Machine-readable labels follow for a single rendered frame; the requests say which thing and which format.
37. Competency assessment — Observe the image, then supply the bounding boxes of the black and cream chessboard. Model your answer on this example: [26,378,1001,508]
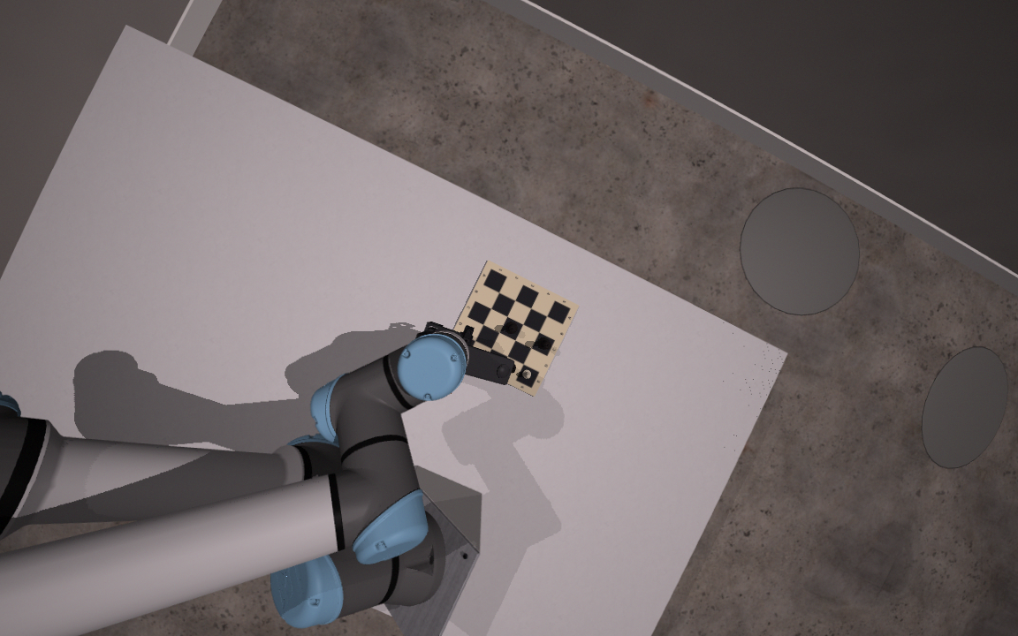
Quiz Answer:
[454,261,579,396]

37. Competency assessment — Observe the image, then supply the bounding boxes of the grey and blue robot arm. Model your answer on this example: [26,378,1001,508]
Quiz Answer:
[0,330,514,636]

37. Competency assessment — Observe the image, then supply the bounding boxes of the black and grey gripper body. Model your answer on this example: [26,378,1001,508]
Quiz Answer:
[416,322,473,345]

